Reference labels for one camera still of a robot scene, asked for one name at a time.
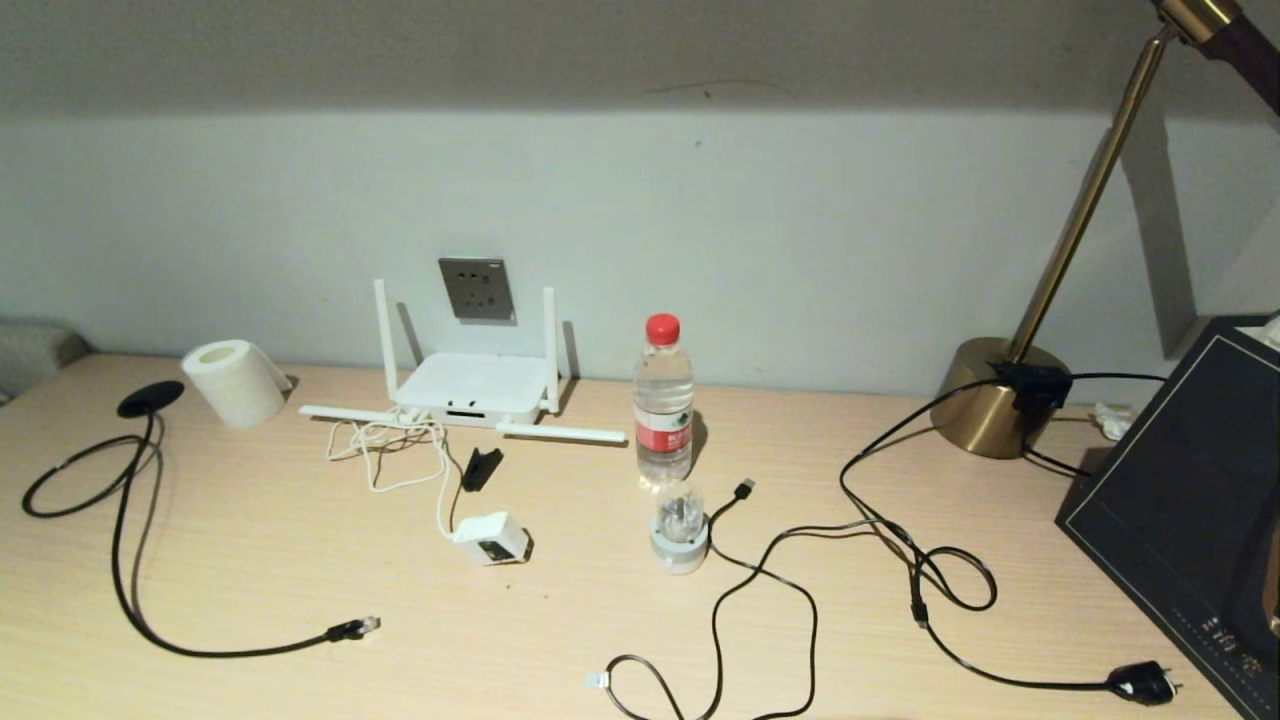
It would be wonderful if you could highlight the black ethernet cable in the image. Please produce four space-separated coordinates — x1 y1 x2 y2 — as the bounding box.
22 405 382 659

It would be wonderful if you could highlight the white adapter cable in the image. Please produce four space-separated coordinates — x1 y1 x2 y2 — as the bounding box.
325 415 471 541

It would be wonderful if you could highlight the black USB cable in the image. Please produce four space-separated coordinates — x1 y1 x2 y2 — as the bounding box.
705 478 823 720

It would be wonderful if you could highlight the white wifi router with antennas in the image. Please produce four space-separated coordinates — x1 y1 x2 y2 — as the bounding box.
298 278 629 445

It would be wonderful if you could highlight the black round desk grommet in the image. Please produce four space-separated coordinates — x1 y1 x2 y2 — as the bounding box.
116 380 186 419

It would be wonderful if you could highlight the black lamp power cord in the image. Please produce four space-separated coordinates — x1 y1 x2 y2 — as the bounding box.
840 375 1183 707

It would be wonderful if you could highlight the thin black lamp cord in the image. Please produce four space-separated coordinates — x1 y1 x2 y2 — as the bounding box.
1022 372 1169 479

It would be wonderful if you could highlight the white toilet paper roll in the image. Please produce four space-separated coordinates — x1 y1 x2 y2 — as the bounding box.
180 338 293 429

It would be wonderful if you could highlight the black inline lamp switch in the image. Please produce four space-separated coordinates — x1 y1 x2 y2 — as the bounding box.
990 362 1074 413

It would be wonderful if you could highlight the brass desk lamp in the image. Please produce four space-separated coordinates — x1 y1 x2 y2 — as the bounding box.
930 0 1280 461

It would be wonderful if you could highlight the grey wall power socket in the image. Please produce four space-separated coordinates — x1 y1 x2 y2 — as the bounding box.
437 257 518 323

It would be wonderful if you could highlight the clear water bottle red cap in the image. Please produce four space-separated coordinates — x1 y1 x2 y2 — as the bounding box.
632 313 696 488

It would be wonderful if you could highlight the small black plastic clip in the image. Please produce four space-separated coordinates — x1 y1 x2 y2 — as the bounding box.
460 447 505 493

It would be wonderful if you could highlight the black box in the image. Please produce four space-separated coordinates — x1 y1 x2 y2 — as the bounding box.
1055 315 1280 720

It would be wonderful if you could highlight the black cable with white tip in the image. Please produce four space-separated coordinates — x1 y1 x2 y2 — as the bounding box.
585 520 931 720

